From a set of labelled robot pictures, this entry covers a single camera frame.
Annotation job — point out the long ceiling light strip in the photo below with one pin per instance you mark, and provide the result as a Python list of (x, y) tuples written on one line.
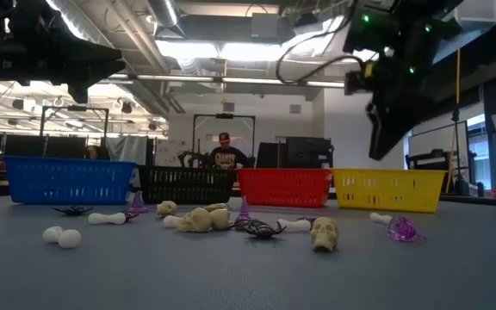
[(179, 78)]

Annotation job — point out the black plastic basket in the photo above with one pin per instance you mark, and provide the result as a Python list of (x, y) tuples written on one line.
[(187, 185)]

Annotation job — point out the red plastic basket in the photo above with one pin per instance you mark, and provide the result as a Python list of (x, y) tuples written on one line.
[(282, 187)]

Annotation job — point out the black equipment cart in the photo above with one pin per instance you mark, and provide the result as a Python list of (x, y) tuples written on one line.
[(429, 160)]

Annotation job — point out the black tripod stand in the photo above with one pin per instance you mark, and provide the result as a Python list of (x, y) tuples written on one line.
[(461, 187)]

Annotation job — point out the grey tarp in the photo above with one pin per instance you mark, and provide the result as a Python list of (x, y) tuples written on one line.
[(127, 148)]

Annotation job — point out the small dark bottle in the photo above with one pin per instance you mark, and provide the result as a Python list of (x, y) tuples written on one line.
[(481, 190)]

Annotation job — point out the black background robot arm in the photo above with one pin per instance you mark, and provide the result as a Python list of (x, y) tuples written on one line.
[(192, 159)]

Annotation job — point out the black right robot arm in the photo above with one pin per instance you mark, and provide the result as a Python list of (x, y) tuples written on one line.
[(403, 26)]

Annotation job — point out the yellow plastic basket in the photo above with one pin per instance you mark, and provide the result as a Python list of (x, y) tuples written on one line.
[(390, 189)]

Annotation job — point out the grey ceiling box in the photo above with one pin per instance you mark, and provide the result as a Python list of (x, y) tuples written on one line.
[(265, 26)]

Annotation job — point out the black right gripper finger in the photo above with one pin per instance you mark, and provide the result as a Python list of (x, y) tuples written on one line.
[(383, 129)]

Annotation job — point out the black equipment case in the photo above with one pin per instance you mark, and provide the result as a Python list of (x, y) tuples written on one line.
[(308, 150)]

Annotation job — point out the blue plastic basket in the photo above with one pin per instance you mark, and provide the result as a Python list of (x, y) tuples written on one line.
[(67, 181)]

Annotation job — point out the person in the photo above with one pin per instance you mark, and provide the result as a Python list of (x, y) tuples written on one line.
[(94, 153), (227, 157)]

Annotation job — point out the whiteboard on stand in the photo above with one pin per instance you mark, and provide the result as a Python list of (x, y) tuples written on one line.
[(433, 140)]

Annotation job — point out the small yellow tag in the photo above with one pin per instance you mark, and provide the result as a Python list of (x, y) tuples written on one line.
[(369, 70)]

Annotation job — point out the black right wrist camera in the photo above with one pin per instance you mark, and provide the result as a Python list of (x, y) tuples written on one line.
[(355, 82)]

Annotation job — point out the small beige plastic skull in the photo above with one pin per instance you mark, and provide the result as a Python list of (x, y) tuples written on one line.
[(166, 208)]

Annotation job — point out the black metal frame rig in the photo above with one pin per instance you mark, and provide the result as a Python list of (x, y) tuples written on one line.
[(224, 115), (76, 108)]

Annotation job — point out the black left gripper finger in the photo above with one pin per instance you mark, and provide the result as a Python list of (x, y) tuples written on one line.
[(97, 64)]

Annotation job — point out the black monitor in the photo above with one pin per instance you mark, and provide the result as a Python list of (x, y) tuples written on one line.
[(269, 155)]

